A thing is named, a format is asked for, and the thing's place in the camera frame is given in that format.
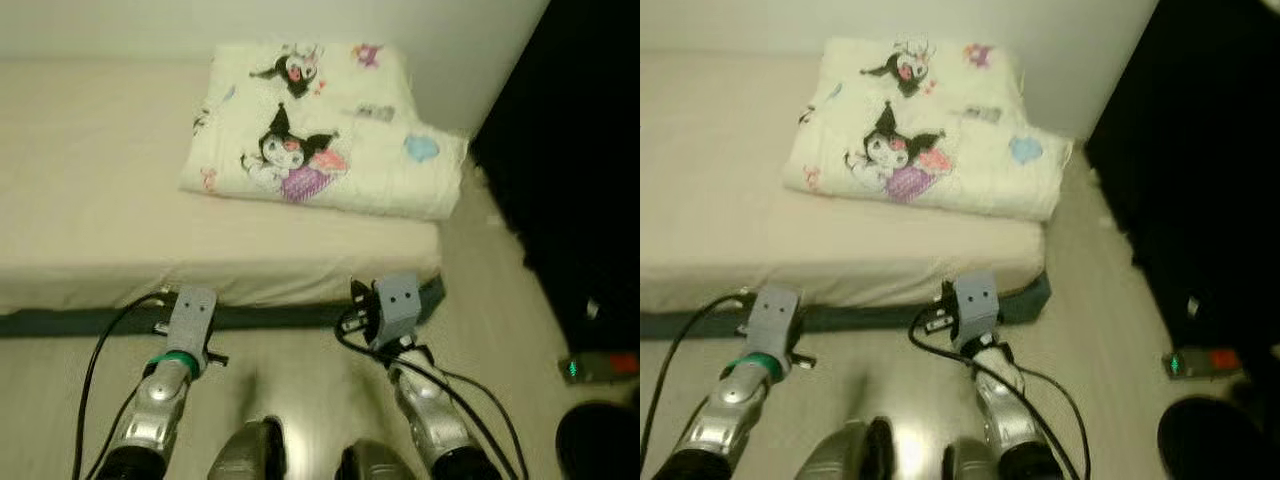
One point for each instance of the folded cream cartoon print blanket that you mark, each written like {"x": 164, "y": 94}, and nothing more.
{"x": 330, "y": 130}
{"x": 930, "y": 130}

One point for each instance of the grey robot leg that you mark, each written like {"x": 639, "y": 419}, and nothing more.
{"x": 975, "y": 462}
{"x": 845, "y": 455}
{"x": 375, "y": 465}
{"x": 245, "y": 455}

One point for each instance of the mattress with cream sheet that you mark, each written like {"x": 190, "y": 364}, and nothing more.
{"x": 100, "y": 200}
{"x": 720, "y": 200}

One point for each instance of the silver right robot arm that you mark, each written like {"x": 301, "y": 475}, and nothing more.
{"x": 430, "y": 410}
{"x": 1010, "y": 410}

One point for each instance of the grey left robot leg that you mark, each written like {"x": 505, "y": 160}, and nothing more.
{"x": 245, "y": 455}
{"x": 845, "y": 455}

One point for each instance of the grey right robot leg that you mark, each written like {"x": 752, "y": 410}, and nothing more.
{"x": 975, "y": 462}
{"x": 375, "y": 465}

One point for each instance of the black wardrobe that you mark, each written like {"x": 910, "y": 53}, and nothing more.
{"x": 570, "y": 150}
{"x": 1190, "y": 150}

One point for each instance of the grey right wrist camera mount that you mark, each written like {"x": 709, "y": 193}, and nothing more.
{"x": 398, "y": 308}
{"x": 976, "y": 306}

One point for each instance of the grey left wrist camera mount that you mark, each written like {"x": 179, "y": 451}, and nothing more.
{"x": 772, "y": 320}
{"x": 190, "y": 320}

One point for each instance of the black device with green light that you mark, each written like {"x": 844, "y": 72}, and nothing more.
{"x": 1200, "y": 362}
{"x": 598, "y": 368}

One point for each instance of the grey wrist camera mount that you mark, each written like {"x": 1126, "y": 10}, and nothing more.
{"x": 976, "y": 306}
{"x": 398, "y": 308}
{"x": 772, "y": 320}
{"x": 190, "y": 320}

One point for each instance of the black round base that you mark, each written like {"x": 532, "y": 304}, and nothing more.
{"x": 600, "y": 445}
{"x": 1210, "y": 440}

